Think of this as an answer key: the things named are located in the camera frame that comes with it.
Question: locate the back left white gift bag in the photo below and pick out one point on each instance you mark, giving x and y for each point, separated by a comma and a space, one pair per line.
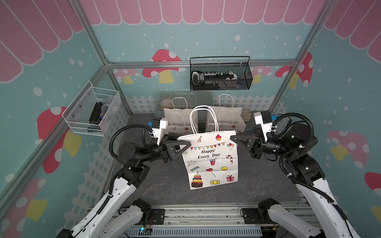
178, 117

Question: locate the white wire wall basket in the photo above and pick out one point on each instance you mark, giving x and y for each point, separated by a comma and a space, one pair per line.
92, 111

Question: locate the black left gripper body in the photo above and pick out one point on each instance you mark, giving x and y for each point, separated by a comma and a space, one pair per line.
158, 152

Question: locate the white paper gift bag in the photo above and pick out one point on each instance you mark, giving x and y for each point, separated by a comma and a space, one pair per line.
211, 158

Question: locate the back right white gift bag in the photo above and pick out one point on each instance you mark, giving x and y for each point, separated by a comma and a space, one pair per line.
227, 116

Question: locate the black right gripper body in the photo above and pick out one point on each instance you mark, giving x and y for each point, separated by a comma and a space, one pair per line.
274, 146

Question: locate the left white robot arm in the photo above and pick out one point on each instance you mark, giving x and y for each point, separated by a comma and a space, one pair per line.
100, 221

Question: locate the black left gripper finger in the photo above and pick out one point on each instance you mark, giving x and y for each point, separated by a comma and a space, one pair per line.
170, 137
175, 149

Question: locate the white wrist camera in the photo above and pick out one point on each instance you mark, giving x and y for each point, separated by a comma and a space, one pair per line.
158, 127
263, 119

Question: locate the metal base rail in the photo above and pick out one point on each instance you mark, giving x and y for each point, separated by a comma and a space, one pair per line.
202, 221

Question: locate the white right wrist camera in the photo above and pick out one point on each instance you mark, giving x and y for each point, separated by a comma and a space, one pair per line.
263, 119

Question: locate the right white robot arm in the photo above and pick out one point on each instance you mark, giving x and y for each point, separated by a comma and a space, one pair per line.
289, 137

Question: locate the clear plastic storage box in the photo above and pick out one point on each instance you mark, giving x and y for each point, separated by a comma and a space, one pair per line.
194, 98

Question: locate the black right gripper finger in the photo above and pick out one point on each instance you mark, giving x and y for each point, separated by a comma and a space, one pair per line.
248, 144
244, 137

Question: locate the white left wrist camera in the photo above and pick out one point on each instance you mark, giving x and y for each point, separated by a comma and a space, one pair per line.
158, 127

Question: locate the black wire mesh wall basket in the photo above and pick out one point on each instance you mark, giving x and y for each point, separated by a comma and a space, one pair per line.
220, 73

